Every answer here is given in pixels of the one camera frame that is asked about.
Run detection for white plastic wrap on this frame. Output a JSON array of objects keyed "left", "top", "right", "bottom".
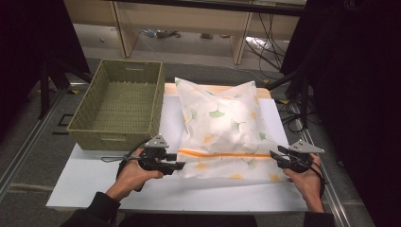
[{"left": 245, "top": 36, "right": 272, "bottom": 50}]

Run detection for metal floor rail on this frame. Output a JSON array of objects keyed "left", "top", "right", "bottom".
[
  {"left": 0, "top": 83, "right": 83, "bottom": 202},
  {"left": 296, "top": 126, "right": 351, "bottom": 227}
]

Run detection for green woven basket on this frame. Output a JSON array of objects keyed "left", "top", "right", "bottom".
[{"left": 66, "top": 59, "right": 166, "bottom": 151}]

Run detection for person's right hand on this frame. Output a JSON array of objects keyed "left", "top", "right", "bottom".
[{"left": 282, "top": 153, "right": 325, "bottom": 213}]

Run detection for black floor cables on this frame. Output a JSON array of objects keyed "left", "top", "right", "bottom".
[{"left": 277, "top": 98, "right": 308, "bottom": 133}]

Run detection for teal clutter on floor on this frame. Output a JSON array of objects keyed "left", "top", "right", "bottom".
[{"left": 140, "top": 28, "right": 183, "bottom": 40}]

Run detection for white leaf-print laundry bag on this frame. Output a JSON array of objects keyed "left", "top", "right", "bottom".
[{"left": 174, "top": 77, "right": 289, "bottom": 183}]

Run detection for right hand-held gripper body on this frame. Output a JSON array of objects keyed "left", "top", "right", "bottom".
[{"left": 283, "top": 139, "right": 325, "bottom": 174}]

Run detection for wooden shelf unit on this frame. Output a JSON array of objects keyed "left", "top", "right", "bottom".
[{"left": 64, "top": 0, "right": 308, "bottom": 65}]

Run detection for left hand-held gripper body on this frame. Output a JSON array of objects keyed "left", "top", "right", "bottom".
[{"left": 138, "top": 134, "right": 173, "bottom": 175}]

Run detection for person's left hand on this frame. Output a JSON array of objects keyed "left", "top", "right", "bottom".
[{"left": 105, "top": 148, "right": 165, "bottom": 202}]

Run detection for black tripod stand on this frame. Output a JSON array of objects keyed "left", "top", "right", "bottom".
[
  {"left": 268, "top": 67, "right": 311, "bottom": 131},
  {"left": 37, "top": 60, "right": 93, "bottom": 120}
]

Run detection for black hanging cables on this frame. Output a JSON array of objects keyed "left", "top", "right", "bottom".
[{"left": 245, "top": 12, "right": 285, "bottom": 72}]

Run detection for right hand-held gripper cable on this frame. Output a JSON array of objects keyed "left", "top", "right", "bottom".
[{"left": 310, "top": 157, "right": 329, "bottom": 200}]

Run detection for black curtain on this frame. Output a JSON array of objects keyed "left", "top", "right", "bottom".
[
  {"left": 280, "top": 0, "right": 401, "bottom": 227},
  {"left": 0, "top": 0, "right": 91, "bottom": 140}
]

